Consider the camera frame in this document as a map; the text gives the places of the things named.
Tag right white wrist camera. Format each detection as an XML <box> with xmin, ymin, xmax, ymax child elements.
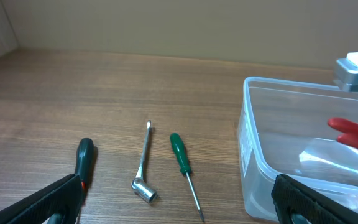
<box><xmin>333</xmin><ymin>40</ymin><xmax>358</xmax><ymax>93</ymax></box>

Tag black red-collar screwdriver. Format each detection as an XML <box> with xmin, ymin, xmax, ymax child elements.
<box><xmin>74</xmin><ymin>138</ymin><xmax>95</xmax><ymax>190</ymax></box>

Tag clear plastic container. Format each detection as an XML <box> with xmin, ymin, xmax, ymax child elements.
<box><xmin>237</xmin><ymin>77</ymin><xmax>358</xmax><ymax>221</ymax></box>

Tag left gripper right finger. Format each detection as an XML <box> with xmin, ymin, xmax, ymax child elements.
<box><xmin>271</xmin><ymin>174</ymin><xmax>358</xmax><ymax>224</ymax></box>

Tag red handle pliers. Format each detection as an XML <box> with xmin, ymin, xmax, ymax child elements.
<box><xmin>328</xmin><ymin>118</ymin><xmax>358</xmax><ymax>149</ymax></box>

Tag silver socket wrench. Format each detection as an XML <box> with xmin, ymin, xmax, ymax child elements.
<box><xmin>131</xmin><ymin>120</ymin><xmax>157</xmax><ymax>204</ymax></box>

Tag green handle screwdriver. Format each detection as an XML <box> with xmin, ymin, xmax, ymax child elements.
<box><xmin>170</xmin><ymin>133</ymin><xmax>205</xmax><ymax>223</ymax></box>

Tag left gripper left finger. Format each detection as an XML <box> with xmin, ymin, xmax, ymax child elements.
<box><xmin>0</xmin><ymin>174</ymin><xmax>85</xmax><ymax>224</ymax></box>

